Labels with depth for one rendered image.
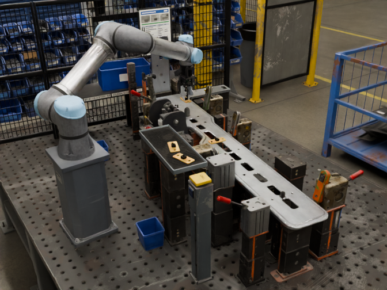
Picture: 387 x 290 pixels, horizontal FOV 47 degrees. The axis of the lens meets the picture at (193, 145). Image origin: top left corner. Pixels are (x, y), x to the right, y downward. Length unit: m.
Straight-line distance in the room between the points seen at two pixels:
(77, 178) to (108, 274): 0.41
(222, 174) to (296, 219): 0.34
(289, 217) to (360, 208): 0.71
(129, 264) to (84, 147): 0.51
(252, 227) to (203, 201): 0.20
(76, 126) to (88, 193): 0.30
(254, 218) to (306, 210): 0.21
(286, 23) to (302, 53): 0.50
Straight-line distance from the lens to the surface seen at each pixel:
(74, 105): 1.81
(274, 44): 5.25
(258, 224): 1.64
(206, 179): 1.56
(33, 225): 2.24
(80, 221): 2.00
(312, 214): 1.70
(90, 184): 1.92
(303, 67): 5.73
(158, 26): 2.96
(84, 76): 1.98
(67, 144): 1.86
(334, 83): 3.91
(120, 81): 2.76
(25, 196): 2.46
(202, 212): 1.61
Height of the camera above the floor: 1.99
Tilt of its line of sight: 28 degrees down
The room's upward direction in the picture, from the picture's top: 1 degrees counter-clockwise
